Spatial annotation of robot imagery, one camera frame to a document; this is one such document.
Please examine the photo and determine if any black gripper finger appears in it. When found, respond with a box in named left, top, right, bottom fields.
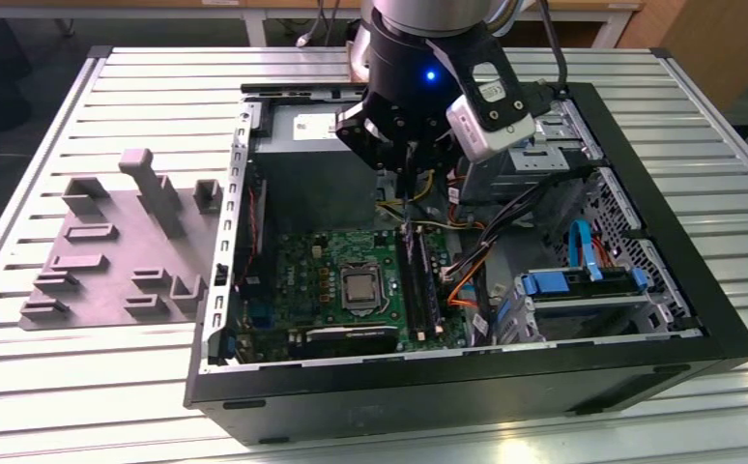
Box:
left=333, top=104, right=410, bottom=204
left=409, top=129, right=466, bottom=204

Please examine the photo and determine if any grey power supply unit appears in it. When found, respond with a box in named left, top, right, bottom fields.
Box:
left=247, top=103, right=381, bottom=233

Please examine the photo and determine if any silver optical drive cage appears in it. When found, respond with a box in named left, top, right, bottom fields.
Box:
left=455, top=94, right=605, bottom=204

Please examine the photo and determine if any silver CPU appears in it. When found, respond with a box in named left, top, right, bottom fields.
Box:
left=343, top=275, right=378, bottom=301

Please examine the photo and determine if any blue disk carrier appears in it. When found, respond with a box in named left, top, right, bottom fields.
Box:
left=518, top=268, right=649, bottom=297

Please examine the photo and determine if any metal CPU socket cover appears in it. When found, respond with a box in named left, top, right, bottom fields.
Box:
left=337, top=263, right=387, bottom=315

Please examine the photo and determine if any green motherboard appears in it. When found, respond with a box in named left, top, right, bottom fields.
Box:
left=230, top=226, right=478, bottom=362

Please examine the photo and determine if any silver disk bay cage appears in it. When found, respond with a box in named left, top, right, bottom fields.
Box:
left=489, top=289, right=671, bottom=347

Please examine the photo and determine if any grey parts rack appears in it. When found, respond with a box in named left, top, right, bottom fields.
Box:
left=17, top=147, right=219, bottom=333

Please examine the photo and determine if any black graphics card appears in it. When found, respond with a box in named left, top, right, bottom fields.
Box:
left=286, top=322, right=399, bottom=362

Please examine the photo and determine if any brown wooden cabinet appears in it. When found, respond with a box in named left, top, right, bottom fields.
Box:
left=659, top=0, right=748, bottom=113

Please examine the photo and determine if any black PC case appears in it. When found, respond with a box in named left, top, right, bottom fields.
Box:
left=182, top=81, right=748, bottom=446

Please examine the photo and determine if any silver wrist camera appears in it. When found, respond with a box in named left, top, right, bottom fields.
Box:
left=443, top=94, right=537, bottom=163

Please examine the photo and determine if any yellow power wire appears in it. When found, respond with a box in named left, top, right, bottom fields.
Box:
left=374, top=169, right=437, bottom=214

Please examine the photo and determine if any black camera bracket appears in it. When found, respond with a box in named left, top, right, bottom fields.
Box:
left=422, top=37, right=533, bottom=132

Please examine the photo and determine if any black cable bundle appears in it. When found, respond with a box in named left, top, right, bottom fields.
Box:
left=441, top=166, right=598, bottom=286

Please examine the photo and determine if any hanging cable with plug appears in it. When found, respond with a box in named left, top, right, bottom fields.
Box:
left=294, top=0, right=342, bottom=48

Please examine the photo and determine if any black camera cable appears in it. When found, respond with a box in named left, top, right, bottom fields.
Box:
left=527, top=0, right=571, bottom=117

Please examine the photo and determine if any blue flat data wire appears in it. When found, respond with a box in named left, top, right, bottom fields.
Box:
left=569, top=219, right=607, bottom=281

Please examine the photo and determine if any orange wire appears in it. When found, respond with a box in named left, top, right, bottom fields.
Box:
left=445, top=282, right=478, bottom=310

